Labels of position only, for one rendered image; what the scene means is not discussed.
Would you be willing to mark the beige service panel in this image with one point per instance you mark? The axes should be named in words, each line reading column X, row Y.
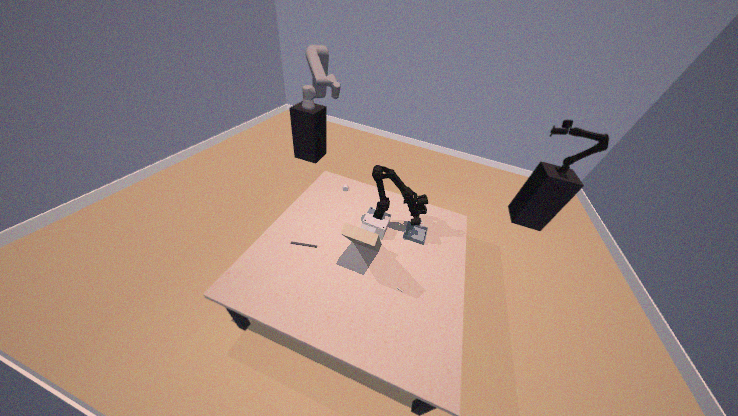
column 361, row 237

